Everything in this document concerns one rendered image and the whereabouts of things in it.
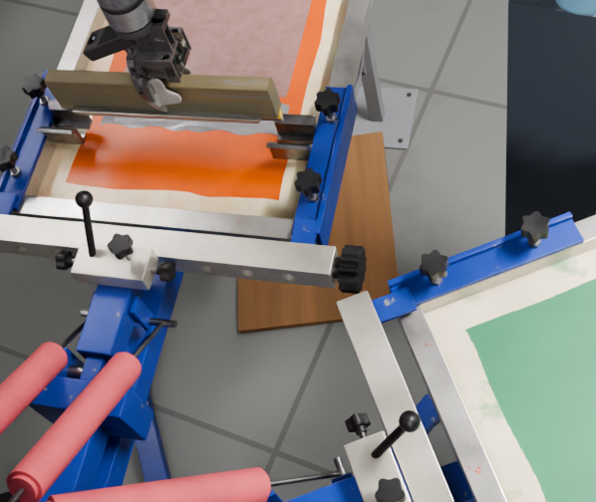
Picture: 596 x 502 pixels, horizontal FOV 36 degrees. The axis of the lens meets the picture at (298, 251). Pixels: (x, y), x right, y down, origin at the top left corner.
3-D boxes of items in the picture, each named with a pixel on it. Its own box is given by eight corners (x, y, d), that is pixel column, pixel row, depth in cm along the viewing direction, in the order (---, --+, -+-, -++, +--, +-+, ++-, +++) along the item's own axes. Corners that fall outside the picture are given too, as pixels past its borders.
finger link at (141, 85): (151, 109, 150) (135, 68, 143) (143, 108, 150) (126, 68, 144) (160, 88, 153) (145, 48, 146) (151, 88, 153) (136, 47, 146)
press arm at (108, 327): (119, 266, 153) (108, 252, 149) (151, 269, 152) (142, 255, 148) (87, 362, 146) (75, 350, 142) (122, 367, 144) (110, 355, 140)
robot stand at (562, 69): (591, 283, 242) (661, -68, 138) (572, 343, 235) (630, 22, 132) (523, 264, 248) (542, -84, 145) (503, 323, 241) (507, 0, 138)
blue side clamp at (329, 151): (331, 107, 167) (325, 83, 161) (358, 109, 166) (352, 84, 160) (297, 251, 154) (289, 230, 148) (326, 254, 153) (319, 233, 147)
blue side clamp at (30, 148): (59, 92, 182) (44, 69, 176) (82, 93, 180) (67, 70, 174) (7, 222, 169) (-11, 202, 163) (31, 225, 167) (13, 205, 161)
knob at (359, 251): (334, 256, 148) (326, 234, 142) (368, 260, 146) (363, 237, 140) (325, 298, 145) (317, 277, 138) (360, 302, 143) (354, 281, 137)
